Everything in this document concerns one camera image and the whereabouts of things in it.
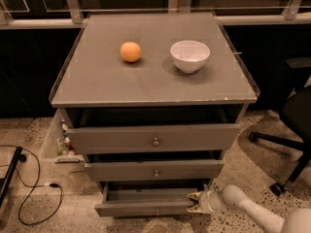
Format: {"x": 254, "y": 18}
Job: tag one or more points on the clear plastic storage bin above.
{"x": 53, "y": 149}

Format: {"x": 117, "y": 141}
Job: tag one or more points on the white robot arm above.
{"x": 231, "y": 197}

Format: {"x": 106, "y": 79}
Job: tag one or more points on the grey bottom drawer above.
{"x": 148, "y": 198}

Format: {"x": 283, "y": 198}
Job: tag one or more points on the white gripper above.
{"x": 204, "y": 201}

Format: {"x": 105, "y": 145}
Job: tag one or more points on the orange ball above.
{"x": 130, "y": 52}

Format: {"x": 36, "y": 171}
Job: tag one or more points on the white bowl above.
{"x": 189, "y": 56}

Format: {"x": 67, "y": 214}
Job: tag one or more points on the grey drawer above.
{"x": 148, "y": 198}
{"x": 154, "y": 166}
{"x": 125, "y": 130}

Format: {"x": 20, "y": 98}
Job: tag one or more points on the grey top drawer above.
{"x": 125, "y": 130}

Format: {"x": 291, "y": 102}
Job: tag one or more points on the grey middle drawer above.
{"x": 154, "y": 166}

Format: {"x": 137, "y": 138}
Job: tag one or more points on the black flat device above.
{"x": 5, "y": 181}

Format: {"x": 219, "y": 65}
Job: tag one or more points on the metal window railing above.
{"x": 28, "y": 14}

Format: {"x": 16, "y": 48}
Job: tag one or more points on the grey drawer cabinet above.
{"x": 97, "y": 76}

